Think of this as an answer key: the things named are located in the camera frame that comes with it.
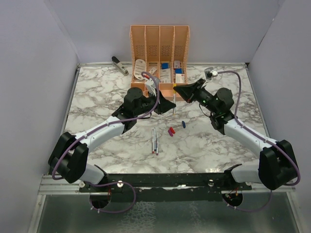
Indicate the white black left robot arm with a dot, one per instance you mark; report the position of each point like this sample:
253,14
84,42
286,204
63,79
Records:
69,157

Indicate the blue box in organizer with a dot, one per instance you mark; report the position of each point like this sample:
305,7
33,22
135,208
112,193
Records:
165,65

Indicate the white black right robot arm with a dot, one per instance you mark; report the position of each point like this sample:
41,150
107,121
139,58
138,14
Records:
277,165

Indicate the white pen purple end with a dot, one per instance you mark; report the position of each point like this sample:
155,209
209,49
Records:
157,143

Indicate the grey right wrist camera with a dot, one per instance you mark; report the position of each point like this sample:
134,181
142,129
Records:
210,72

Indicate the black mounting rail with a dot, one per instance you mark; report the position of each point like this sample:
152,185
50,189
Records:
164,187

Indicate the white oval ruler card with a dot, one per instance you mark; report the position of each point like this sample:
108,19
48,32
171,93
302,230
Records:
139,67

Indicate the peach plastic desk organizer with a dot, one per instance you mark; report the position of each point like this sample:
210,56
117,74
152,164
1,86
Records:
157,44

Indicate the black grey stapler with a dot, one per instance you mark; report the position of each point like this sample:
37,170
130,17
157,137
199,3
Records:
116,63

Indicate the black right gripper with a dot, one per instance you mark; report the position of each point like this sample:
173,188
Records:
192,91

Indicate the white pen blue end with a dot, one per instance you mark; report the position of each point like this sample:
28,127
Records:
155,139

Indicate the red white card box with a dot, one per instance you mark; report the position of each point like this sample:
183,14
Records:
180,78

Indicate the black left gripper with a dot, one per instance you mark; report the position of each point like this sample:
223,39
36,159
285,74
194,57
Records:
163,105

